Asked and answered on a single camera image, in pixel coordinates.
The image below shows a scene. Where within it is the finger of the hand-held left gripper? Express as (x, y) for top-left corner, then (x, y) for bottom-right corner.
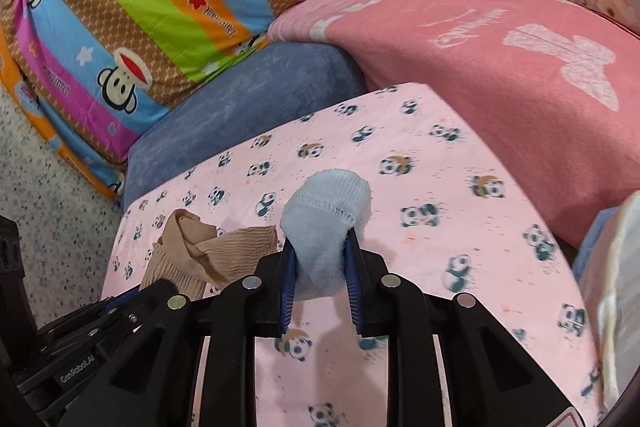
(75, 308), (150, 349)
(101, 279), (173, 315)

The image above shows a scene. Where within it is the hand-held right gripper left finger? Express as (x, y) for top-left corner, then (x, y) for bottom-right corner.
(60, 242), (301, 427)

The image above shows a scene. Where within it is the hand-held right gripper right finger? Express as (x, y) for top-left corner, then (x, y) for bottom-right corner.
(342, 227), (581, 427)

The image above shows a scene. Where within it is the light blue sock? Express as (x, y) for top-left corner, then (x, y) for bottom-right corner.
(280, 168), (373, 300)

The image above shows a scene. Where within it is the beige stocking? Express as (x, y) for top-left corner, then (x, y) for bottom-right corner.
(137, 208), (281, 300)

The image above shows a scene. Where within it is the pink panda-print sheet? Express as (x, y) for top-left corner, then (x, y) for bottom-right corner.
(100, 82), (606, 427)

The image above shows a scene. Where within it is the blue-grey velvet pillow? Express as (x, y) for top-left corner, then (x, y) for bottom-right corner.
(122, 42), (368, 208)

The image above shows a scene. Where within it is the pink blanket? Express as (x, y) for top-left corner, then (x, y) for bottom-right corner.
(267, 0), (640, 248)

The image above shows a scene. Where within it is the colourful monkey-print quilt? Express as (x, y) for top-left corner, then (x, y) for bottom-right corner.
(0, 0), (351, 202)

